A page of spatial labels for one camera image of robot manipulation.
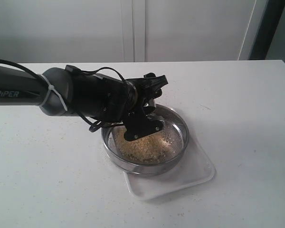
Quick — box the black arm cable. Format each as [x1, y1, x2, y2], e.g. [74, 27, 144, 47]
[0, 53, 131, 133]

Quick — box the round steel mesh sieve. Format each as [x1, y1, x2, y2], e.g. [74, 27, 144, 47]
[101, 105, 190, 175]

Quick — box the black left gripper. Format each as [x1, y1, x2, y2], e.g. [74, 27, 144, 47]
[123, 73, 168, 142]

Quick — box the stainless steel cup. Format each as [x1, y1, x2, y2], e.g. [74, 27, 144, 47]
[143, 99, 156, 115]

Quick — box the yellow and white grain mixture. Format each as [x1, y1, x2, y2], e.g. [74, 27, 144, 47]
[112, 127, 173, 164]

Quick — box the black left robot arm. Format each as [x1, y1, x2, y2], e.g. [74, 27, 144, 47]
[0, 63, 168, 142]

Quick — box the white plastic tray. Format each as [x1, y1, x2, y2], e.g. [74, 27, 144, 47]
[124, 129, 216, 200]

